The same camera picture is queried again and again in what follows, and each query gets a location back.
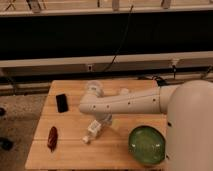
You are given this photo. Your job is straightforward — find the wooden table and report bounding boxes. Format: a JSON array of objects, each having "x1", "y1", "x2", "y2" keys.
[{"x1": 25, "y1": 80, "x2": 166, "y2": 171}]

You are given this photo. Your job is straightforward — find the green ceramic bowl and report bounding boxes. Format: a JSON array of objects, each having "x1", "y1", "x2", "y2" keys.
[{"x1": 128, "y1": 125, "x2": 166, "y2": 166}]

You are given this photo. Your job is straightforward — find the white wall socket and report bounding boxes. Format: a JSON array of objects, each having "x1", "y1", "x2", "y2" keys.
[{"x1": 88, "y1": 65, "x2": 93, "y2": 72}]

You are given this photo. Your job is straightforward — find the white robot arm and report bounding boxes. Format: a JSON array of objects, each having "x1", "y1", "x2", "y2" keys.
[{"x1": 79, "y1": 80, "x2": 213, "y2": 171}]

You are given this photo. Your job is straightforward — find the white plastic bottle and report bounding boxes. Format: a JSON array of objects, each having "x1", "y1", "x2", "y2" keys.
[{"x1": 82, "y1": 120, "x2": 103, "y2": 144}]

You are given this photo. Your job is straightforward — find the clear plastic cup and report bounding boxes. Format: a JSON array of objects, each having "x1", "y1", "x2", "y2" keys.
[{"x1": 86, "y1": 80, "x2": 104, "y2": 97}]

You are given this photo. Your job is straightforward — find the black rectangular phone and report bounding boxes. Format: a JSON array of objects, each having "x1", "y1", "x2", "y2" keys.
[{"x1": 56, "y1": 94, "x2": 68, "y2": 113}]

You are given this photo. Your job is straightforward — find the black hanging cable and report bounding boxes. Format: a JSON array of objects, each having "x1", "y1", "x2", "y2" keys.
[{"x1": 101, "y1": 4, "x2": 135, "y2": 73}]

